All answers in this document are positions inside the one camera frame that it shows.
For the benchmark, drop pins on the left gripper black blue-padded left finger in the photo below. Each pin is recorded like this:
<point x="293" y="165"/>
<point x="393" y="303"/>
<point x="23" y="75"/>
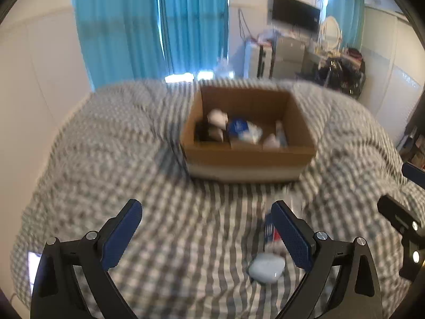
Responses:
<point x="56" y="292"/>

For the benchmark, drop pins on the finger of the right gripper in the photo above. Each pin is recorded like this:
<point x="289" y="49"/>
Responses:
<point x="413" y="173"/>
<point x="404" y="221"/>

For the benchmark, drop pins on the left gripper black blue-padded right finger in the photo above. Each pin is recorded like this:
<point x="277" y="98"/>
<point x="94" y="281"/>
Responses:
<point x="356" y="292"/>

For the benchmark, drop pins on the blue tissue pack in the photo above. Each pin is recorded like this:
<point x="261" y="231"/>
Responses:
<point x="244" y="131"/>

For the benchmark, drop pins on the black pouch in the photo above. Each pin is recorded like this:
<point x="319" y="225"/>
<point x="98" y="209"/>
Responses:
<point x="201" y="131"/>

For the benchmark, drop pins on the hanging black garment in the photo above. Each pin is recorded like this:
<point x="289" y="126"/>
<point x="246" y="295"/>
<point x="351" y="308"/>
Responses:
<point x="415" y="125"/>

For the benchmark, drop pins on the white earbud case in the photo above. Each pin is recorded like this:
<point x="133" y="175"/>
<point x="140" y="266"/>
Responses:
<point x="266" y="268"/>

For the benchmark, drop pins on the clear floss pick jar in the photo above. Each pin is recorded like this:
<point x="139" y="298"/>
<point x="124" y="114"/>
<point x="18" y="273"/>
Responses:
<point x="272" y="242"/>

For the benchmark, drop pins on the white louvered wardrobe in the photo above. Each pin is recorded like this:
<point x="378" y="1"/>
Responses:
<point x="394" y="67"/>

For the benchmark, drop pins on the pile of dark clothes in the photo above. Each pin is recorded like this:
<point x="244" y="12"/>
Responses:
<point x="344" y="73"/>

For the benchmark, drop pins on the grey checkered bed quilt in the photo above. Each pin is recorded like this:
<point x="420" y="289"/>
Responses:
<point x="188" y="257"/>

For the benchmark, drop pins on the crumpled clear plastic wrapper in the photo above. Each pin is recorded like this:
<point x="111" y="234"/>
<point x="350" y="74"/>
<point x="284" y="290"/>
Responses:
<point x="271" y="142"/>

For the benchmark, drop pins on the white oval mirror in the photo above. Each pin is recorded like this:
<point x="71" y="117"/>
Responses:
<point x="330" y="35"/>

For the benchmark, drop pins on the grey mini fridge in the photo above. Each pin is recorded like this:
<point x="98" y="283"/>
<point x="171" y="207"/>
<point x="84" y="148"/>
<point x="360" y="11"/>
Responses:
<point x="288" y="58"/>

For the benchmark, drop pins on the brown cardboard box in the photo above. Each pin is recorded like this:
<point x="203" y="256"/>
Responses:
<point x="236" y="161"/>

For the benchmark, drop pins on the blue curtain right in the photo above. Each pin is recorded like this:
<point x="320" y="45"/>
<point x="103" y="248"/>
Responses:
<point x="350" y="16"/>

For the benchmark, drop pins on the blue curtain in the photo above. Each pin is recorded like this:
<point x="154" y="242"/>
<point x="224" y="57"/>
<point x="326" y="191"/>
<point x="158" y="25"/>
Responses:
<point x="135" y="39"/>
<point x="350" y="16"/>

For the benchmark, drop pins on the white drawer cabinet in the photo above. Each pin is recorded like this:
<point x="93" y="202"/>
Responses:
<point x="257" y="60"/>

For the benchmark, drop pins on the white plastic bottle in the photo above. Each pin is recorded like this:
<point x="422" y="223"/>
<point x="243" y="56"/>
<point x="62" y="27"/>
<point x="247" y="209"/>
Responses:
<point x="217" y="121"/>

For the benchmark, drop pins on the blue curtain left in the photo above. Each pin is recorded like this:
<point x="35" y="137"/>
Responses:
<point x="135" y="39"/>

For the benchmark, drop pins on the black wall television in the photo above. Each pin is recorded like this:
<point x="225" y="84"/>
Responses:
<point x="296" y="13"/>

